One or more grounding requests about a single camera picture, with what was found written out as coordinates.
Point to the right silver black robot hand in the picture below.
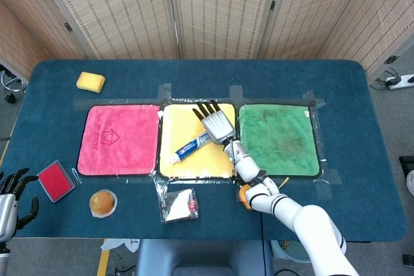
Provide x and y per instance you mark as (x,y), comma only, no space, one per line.
(220,127)

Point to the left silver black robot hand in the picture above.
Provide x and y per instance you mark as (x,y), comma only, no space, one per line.
(8,211)

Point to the blue white toothpaste tube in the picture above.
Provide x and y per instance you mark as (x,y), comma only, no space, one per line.
(187,150)

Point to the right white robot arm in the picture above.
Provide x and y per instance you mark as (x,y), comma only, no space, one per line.
(307,221)

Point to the yellow microfiber cloth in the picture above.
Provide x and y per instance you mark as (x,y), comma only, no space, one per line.
(181,124)

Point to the blue felt table cover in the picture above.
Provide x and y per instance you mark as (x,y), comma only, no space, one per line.
(207,75)

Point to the red stamp pad grey case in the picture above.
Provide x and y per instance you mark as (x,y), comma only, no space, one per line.
(55,181)

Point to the green microfiber cloth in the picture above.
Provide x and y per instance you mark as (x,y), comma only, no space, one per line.
(275,140)

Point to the clear plastic sheet with tape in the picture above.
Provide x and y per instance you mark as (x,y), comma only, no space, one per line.
(194,183)

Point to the yellow tape measure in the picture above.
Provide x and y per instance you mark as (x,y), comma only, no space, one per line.
(242,196)

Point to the clear box of coffee capsules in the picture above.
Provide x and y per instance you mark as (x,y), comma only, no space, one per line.
(178,206)

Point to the orange jelly cup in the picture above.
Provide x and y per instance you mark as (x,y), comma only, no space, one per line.
(103,203)

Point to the pink microfiber cloth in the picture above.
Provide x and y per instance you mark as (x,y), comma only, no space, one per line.
(123,159)

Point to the bamboo folding screen panel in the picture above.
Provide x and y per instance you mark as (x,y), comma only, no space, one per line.
(113,14)
(19,14)
(381,24)
(223,14)
(310,14)

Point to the white crumpled paper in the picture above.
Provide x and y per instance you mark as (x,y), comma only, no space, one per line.
(119,244)

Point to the chrome stool base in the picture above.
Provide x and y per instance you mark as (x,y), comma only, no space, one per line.
(11,87)

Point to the blue padded chair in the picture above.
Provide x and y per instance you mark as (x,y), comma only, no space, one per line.
(203,256)

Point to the yellow sponge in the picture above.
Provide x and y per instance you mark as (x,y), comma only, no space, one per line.
(90,82)

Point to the teal plastic bucket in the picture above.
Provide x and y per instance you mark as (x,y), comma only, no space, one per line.
(288,250)

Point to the white power strip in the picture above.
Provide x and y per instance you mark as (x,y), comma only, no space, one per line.
(401,81)

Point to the black box on floor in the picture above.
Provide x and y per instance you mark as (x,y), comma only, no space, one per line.
(407,164)

